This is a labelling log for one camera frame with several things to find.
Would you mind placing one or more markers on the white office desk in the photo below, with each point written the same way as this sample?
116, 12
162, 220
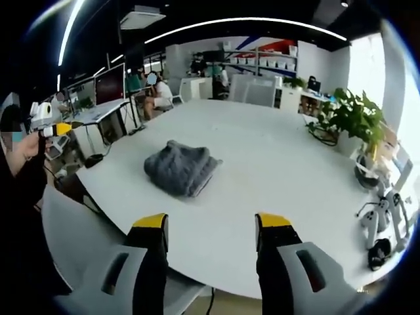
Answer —
105, 110

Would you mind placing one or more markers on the grey office chair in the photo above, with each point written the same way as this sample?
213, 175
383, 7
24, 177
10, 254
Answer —
85, 226

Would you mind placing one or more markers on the ceiling air conditioner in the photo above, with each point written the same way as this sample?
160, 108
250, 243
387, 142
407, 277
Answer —
142, 19

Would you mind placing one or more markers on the white hand-held controllers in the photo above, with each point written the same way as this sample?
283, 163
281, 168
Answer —
382, 213

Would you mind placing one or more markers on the white cabinet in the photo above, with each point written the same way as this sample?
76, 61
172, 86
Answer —
195, 88

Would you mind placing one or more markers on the white headset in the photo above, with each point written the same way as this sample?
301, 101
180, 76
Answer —
365, 172

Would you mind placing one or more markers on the green potted plant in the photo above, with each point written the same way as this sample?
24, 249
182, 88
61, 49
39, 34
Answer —
356, 115

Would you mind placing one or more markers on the grey knitted sweater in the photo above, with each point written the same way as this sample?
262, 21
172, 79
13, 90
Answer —
180, 167

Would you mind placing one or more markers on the shelf with white bins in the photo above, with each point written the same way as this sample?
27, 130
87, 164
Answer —
262, 59

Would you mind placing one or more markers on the person's left hand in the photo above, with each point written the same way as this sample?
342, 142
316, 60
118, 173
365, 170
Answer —
26, 152

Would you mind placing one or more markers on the computer monitor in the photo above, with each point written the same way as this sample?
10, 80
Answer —
110, 84

